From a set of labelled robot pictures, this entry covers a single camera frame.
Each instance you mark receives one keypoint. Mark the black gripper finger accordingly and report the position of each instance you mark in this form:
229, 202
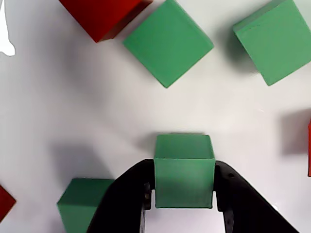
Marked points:
245, 208
124, 199

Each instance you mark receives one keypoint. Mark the green cube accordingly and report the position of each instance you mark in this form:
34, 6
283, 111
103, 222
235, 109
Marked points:
272, 41
184, 174
167, 43
75, 204

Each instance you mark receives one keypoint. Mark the white round plate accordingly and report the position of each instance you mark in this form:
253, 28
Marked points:
73, 97

